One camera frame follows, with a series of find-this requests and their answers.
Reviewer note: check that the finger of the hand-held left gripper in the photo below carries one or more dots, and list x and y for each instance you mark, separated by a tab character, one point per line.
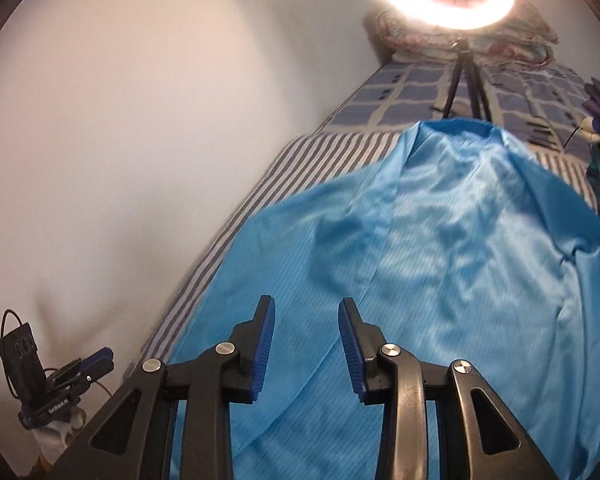
100	362

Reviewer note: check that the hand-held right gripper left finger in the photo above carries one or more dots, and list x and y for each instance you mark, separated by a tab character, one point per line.
264	350

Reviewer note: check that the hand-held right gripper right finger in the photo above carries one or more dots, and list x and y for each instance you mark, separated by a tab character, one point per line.
351	355

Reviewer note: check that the blue pinstriped work garment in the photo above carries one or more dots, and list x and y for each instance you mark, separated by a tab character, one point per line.
430	260

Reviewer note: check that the person's left hand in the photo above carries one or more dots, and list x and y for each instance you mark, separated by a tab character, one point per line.
55	432

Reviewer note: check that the grey white striped blanket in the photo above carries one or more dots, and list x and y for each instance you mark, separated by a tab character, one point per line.
300	160

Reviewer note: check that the blue checkered bed sheet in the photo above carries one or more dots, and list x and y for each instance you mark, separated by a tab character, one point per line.
405	90

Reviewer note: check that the black tripod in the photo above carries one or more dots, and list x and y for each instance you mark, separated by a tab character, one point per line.
462	60

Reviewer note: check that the folded floral quilt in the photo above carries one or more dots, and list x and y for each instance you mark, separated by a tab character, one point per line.
525	35

